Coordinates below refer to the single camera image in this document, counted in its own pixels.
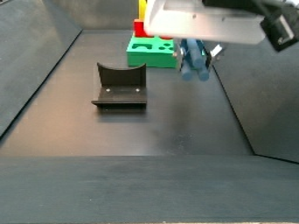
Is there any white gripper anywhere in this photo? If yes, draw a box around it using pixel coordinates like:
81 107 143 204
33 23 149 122
145 0 266 70

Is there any blue three prong object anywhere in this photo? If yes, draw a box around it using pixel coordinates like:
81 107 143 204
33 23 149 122
181 38 210 81

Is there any red cylinder peg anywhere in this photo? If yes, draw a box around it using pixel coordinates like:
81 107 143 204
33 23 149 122
161 36 174 40

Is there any green shape sorter block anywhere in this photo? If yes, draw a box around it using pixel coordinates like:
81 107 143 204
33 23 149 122
126 36 177 68

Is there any red square peg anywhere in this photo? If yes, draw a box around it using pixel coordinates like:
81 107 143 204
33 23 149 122
134 19 151 38

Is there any yellow rectangular peg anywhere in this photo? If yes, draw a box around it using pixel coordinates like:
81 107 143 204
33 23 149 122
138 0 147 20

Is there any black fixture bracket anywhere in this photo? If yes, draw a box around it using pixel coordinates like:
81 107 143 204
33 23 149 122
91 63 147 107

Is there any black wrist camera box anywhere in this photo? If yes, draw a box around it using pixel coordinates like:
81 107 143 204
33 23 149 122
202 0 299 52

